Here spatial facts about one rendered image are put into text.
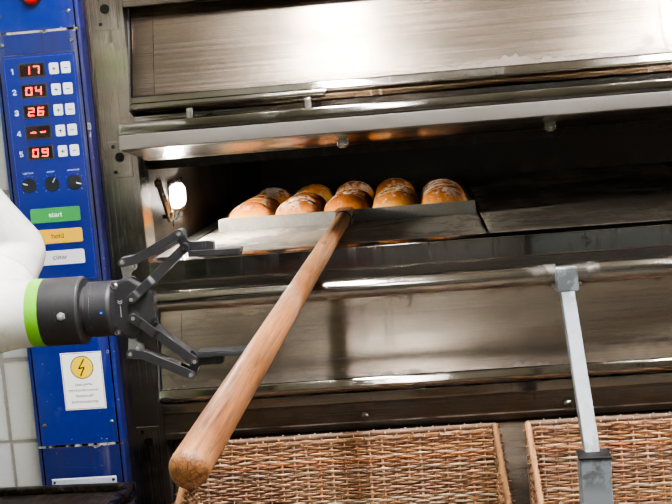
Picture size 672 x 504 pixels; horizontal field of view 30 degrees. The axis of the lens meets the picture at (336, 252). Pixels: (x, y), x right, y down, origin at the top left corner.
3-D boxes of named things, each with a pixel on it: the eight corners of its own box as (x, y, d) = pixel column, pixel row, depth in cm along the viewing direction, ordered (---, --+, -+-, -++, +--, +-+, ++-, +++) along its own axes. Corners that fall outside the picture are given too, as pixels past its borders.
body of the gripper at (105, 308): (93, 275, 173) (159, 270, 172) (99, 335, 174) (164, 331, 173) (78, 282, 165) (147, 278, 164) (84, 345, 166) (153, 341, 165)
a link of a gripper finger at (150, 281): (139, 302, 171) (131, 295, 171) (195, 244, 169) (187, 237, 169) (132, 307, 167) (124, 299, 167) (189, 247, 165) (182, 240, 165)
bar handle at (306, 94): (132, 137, 211) (134, 138, 213) (327, 121, 208) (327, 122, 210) (129, 102, 211) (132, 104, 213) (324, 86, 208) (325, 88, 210)
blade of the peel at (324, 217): (476, 213, 264) (475, 199, 264) (218, 232, 269) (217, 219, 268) (470, 198, 300) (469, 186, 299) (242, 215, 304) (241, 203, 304)
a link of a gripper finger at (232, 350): (196, 352, 167) (196, 357, 168) (248, 349, 167) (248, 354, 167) (200, 348, 170) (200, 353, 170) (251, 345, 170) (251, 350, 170)
